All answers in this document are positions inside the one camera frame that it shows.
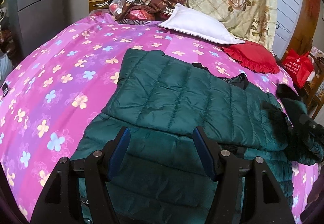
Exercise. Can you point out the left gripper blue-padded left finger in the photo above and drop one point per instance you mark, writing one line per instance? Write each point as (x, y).
(60, 201)

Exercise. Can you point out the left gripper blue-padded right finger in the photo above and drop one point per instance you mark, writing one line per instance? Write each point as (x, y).
(247, 191)

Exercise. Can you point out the dark green puffer jacket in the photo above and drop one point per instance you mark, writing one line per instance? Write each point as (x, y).
(162, 100)

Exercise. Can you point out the pink floral bed sheet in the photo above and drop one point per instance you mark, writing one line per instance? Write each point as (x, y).
(64, 84)

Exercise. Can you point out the wooden shelf rack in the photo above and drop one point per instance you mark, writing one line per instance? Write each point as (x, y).
(314, 84)

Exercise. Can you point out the red shopping bag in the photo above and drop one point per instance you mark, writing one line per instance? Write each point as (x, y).
(299, 67)

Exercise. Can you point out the red ruffled cushion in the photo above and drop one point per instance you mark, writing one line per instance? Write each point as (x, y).
(252, 56)

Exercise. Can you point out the white pillow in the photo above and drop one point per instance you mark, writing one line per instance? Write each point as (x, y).
(195, 23)

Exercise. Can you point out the red packaged item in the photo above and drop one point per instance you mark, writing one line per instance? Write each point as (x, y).
(139, 14)

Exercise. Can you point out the grey wardrobe cabinet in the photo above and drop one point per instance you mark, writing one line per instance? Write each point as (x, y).
(33, 22)

